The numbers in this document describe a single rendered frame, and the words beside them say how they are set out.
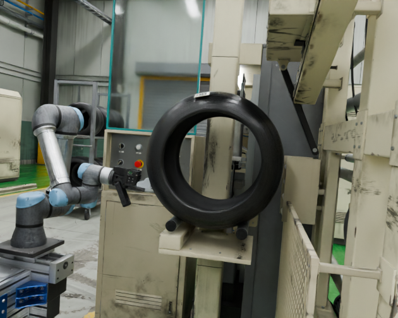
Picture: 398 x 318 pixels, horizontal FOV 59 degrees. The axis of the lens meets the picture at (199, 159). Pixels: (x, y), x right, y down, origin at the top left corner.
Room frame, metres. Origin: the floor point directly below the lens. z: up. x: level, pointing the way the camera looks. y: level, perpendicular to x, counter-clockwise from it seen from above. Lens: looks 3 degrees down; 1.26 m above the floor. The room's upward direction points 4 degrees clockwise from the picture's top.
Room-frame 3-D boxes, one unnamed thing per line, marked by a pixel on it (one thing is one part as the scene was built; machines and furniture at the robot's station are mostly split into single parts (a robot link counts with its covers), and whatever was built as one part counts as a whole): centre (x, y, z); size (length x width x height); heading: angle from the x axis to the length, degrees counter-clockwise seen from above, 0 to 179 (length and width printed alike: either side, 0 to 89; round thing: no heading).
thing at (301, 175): (1.67, -0.49, 1.05); 0.20 x 0.15 x 0.30; 170
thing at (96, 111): (5.45, 1.65, 0.96); 1.36 x 0.71 x 1.92; 166
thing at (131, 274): (2.23, 0.27, 0.63); 0.56 x 0.41 x 1.27; 80
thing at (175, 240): (1.54, 0.06, 0.83); 0.36 x 0.09 x 0.06; 170
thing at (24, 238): (1.58, 0.75, 0.77); 0.15 x 0.15 x 0.10
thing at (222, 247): (1.52, -0.08, 0.80); 0.37 x 0.36 x 0.02; 80
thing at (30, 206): (1.59, 0.75, 0.88); 0.13 x 0.12 x 0.14; 147
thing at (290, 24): (1.34, -0.35, 1.71); 0.61 x 0.25 x 0.15; 170
